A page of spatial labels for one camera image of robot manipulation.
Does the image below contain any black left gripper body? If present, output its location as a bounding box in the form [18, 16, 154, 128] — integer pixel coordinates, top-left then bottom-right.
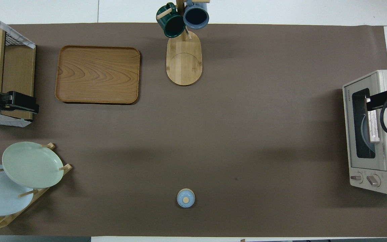
[0, 91, 14, 113]

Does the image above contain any light blue ribbed plate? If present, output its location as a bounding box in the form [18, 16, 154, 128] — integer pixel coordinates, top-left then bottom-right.
[361, 114, 376, 152]

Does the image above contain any wooden step shelf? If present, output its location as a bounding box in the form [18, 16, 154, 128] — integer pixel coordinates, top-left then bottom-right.
[0, 25, 36, 120]

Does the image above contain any pale green plate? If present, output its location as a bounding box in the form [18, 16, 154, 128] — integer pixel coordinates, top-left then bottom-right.
[2, 142, 65, 189]

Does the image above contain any wooden serving tray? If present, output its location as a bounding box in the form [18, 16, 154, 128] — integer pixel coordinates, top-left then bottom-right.
[55, 45, 141, 105]

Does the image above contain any wooden plate rack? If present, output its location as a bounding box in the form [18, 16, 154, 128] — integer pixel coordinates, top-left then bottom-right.
[0, 143, 72, 231]

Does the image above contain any brown table mat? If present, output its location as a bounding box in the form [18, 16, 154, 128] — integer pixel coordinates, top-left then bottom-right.
[0, 23, 387, 237]

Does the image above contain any wooden mug tree stand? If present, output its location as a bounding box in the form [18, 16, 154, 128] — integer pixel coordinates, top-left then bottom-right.
[157, 0, 211, 86]

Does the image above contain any dark green mug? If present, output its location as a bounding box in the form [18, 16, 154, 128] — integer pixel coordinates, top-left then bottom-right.
[156, 3, 186, 38]

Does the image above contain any small blue lid wooden knob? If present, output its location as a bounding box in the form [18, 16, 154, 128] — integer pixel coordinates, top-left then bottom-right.
[177, 188, 196, 208]

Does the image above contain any blue mug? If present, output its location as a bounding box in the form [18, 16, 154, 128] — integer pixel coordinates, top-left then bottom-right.
[183, 0, 210, 30]

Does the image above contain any black wire basket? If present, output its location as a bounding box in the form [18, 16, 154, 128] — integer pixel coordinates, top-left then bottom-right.
[0, 15, 34, 47]

